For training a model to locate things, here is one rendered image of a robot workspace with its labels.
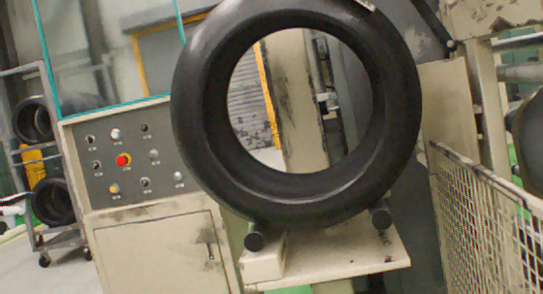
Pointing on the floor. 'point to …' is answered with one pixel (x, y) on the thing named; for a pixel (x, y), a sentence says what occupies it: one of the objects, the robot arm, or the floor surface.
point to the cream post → (298, 116)
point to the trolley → (65, 207)
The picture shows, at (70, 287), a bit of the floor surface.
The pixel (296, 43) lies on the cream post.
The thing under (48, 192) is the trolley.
